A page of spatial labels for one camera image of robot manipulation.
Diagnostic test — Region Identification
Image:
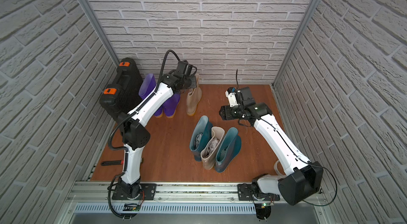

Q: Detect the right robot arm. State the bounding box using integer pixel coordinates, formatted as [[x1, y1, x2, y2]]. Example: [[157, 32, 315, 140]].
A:
[[219, 103, 324, 206]]

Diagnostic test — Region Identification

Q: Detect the teal rain boot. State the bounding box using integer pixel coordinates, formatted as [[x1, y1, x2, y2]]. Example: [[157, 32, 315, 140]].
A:
[[189, 115, 213, 161], [215, 127, 242, 173]]

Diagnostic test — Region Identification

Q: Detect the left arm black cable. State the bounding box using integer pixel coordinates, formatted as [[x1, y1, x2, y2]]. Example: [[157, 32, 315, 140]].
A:
[[106, 49, 181, 220]]

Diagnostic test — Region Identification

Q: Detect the black tool case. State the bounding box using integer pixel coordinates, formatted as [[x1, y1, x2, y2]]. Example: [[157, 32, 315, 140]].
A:
[[99, 58, 143, 123]]

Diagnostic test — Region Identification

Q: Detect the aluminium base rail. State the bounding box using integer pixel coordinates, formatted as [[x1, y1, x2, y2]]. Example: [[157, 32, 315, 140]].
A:
[[65, 181, 328, 205]]

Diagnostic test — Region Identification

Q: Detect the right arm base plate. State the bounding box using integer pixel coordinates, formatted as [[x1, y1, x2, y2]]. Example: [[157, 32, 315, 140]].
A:
[[237, 183, 280, 202]]

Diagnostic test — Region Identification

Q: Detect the beige rain boot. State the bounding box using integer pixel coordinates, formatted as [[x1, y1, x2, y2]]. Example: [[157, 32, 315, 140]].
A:
[[200, 127, 225, 170], [186, 74, 202, 116]]

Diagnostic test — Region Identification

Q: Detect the clear tape roll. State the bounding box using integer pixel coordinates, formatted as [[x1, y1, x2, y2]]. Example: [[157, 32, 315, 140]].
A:
[[273, 160, 286, 177]]

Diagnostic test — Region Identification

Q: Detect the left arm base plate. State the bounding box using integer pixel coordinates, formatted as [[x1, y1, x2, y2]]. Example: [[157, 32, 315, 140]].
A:
[[112, 183, 157, 201]]

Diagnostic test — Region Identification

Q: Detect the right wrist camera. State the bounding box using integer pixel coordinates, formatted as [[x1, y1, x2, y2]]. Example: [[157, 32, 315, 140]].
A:
[[225, 87, 255, 107]]

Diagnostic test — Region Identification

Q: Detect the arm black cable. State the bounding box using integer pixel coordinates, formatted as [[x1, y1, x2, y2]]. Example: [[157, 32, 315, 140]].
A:
[[235, 69, 338, 207], [106, 49, 181, 220]]

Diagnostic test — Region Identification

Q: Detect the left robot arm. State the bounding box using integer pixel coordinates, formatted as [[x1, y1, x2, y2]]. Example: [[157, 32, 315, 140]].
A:
[[108, 74, 199, 199]]

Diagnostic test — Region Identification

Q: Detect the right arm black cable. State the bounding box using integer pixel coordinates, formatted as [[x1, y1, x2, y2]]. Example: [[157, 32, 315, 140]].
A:
[[235, 69, 338, 207]]

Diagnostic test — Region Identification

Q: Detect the red pipe wrench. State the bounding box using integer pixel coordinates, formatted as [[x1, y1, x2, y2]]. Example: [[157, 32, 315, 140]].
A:
[[101, 160, 124, 166]]

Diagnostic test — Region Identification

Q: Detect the purple rain boot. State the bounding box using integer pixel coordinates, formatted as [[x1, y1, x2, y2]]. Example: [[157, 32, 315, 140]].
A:
[[163, 93, 181, 118], [139, 74, 163, 118]]

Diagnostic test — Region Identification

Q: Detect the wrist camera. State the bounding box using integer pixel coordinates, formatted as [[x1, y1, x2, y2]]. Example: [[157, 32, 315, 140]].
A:
[[173, 60, 197, 79], [225, 87, 255, 107]]

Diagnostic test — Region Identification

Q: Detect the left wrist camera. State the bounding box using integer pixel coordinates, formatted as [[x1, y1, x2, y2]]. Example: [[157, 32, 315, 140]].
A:
[[173, 60, 197, 79]]

